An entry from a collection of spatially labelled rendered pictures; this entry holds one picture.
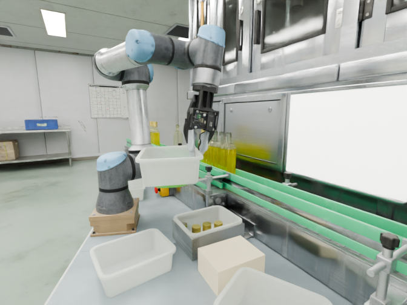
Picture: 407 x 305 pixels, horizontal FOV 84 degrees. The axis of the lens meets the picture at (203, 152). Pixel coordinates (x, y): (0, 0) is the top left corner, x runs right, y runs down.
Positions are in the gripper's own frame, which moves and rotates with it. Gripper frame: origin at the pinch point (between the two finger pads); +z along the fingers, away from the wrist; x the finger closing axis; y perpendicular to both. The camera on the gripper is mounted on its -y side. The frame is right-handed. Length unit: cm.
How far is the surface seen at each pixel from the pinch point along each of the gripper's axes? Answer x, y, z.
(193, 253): 3.5, -1.0, 32.5
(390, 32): 50, 9, -42
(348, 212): 44.1, 14.0, 10.1
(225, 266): 9.1, 13.4, 27.0
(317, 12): 41, -14, -55
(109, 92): -144, -606, -50
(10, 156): -307, -478, 118
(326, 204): 42.0, 7.6, 10.5
